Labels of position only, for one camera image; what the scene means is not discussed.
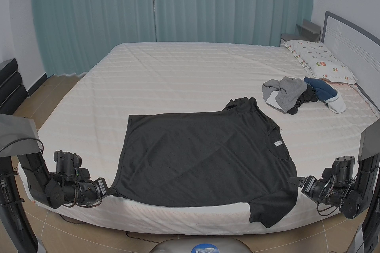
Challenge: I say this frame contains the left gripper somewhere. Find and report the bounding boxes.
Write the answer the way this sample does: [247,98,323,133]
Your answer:
[81,177,117,201]

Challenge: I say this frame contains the black chest of drawers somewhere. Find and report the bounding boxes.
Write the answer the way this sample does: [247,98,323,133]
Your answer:
[0,58,28,116]

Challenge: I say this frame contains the white printed pillow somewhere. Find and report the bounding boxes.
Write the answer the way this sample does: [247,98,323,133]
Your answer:
[282,40,357,85]

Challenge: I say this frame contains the pile of clothes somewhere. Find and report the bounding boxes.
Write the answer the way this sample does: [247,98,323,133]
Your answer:
[262,76,347,115]

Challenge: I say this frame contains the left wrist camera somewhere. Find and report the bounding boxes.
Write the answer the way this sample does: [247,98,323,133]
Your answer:
[76,168,91,182]

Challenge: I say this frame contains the bed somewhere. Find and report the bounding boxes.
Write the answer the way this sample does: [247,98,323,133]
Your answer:
[17,11,380,236]

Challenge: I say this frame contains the black T-shirt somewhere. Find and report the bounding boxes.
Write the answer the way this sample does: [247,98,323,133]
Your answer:
[110,97,298,228]

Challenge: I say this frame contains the grey bedside table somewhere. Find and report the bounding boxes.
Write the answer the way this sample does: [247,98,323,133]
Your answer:
[280,19,322,46]

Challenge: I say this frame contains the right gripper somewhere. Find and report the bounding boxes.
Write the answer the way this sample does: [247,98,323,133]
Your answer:
[287,175,328,203]

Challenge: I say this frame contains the black cable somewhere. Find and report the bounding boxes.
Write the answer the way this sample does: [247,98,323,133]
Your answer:
[315,200,342,217]
[61,191,103,209]
[0,137,45,158]
[125,231,162,245]

